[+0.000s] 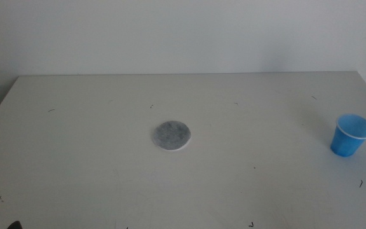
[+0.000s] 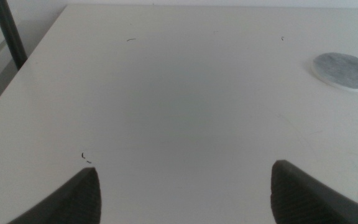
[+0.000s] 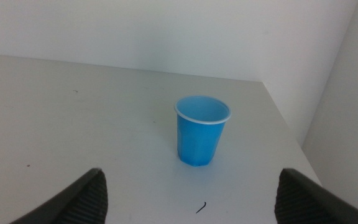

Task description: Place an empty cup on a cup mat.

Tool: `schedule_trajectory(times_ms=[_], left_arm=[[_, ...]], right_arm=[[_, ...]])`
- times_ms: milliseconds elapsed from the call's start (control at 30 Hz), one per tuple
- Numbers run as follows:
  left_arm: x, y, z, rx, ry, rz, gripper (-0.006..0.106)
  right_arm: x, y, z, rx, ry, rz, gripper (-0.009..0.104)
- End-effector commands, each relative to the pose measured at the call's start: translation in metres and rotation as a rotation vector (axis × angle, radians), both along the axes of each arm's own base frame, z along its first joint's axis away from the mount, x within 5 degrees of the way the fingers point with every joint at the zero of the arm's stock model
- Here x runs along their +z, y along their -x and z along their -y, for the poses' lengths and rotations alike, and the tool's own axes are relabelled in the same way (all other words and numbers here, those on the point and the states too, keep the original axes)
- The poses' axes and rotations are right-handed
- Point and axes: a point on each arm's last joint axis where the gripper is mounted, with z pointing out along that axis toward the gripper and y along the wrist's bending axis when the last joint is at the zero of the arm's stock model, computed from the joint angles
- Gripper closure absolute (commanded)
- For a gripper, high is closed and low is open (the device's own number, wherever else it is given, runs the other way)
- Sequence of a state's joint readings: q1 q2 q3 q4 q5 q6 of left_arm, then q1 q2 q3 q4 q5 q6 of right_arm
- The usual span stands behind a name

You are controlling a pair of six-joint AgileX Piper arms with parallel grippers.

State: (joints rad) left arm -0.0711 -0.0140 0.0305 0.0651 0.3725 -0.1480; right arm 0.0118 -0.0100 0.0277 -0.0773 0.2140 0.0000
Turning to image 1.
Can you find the blue plastic cup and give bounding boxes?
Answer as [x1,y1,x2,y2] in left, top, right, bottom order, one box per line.
[330,113,366,158]

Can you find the grey round cup mat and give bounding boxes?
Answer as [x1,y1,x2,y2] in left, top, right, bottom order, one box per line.
[152,120,193,152]

